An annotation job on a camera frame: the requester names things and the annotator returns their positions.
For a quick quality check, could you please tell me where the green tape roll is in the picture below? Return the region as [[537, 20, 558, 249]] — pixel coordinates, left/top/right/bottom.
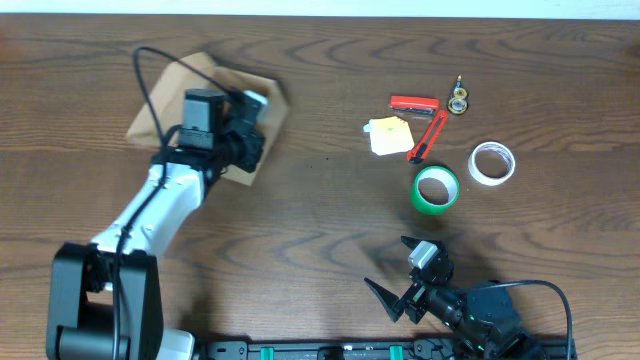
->
[[410, 166, 460, 216]]

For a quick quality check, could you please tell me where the brown cardboard box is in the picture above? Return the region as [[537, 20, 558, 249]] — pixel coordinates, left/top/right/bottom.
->
[[126, 52, 289, 167]]

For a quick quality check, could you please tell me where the white tape roll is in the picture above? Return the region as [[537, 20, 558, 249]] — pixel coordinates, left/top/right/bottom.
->
[[467, 141, 516, 186]]

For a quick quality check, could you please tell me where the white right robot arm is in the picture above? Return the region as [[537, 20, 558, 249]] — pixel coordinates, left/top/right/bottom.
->
[[365, 236, 549, 359]]

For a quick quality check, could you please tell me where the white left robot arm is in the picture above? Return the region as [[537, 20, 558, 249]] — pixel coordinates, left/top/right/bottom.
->
[[46, 89, 269, 359]]

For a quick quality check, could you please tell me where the red utility knife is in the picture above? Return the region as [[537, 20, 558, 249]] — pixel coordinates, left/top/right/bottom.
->
[[405, 110, 449, 164]]

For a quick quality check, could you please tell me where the white yellow sticky note pad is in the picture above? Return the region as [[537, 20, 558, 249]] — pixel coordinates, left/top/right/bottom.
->
[[363, 116, 415, 156]]

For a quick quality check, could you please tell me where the red stapler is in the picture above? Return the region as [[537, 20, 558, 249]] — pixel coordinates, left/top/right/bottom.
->
[[389, 95, 440, 115]]

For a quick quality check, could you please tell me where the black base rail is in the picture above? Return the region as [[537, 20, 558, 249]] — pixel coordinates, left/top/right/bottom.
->
[[194, 337, 579, 360]]

